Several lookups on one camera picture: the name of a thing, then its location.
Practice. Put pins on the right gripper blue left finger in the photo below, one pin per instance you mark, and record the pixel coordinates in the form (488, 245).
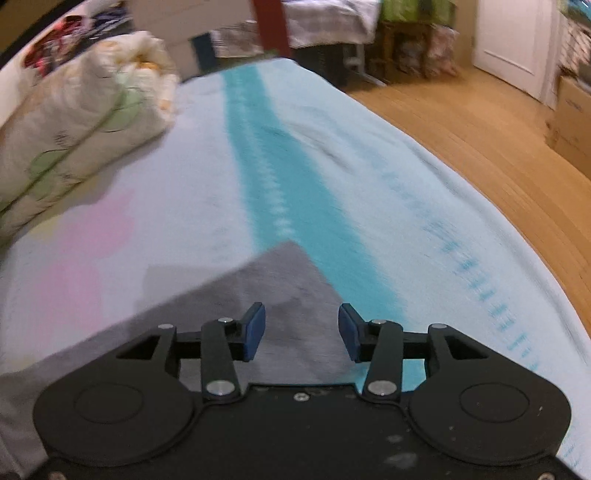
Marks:
(223, 342)

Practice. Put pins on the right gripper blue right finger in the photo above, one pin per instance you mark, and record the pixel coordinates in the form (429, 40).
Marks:
(380, 343)

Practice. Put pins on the grey knit pants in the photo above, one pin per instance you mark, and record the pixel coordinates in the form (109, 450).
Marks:
(301, 344)

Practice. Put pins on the floral pastel bed sheet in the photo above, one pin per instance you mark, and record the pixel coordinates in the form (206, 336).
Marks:
(268, 153)

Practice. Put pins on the lower floral white pillow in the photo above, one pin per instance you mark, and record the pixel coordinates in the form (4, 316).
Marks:
(69, 180)

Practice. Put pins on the floral white pillow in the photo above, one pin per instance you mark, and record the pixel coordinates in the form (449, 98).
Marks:
(109, 100)
(69, 180)

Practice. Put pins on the upper floral white pillow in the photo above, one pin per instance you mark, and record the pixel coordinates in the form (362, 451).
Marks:
(109, 100)

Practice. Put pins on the cardboard box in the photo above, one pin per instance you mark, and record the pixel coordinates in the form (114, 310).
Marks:
(569, 133)

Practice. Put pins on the wooden side table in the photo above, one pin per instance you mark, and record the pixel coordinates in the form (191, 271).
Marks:
(423, 50)

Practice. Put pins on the plaid bedding pile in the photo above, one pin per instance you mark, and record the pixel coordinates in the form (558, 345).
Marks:
(309, 24)

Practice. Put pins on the white room door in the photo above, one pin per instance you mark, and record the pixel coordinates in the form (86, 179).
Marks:
(513, 42)

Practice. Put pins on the green patterned fabric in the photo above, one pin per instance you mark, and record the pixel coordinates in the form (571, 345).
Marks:
(418, 11)

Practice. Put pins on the cluttered clothes shelf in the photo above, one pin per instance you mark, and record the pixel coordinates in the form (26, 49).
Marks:
(74, 34)

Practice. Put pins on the red wooden post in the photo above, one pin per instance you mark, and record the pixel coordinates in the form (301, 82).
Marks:
(272, 26)

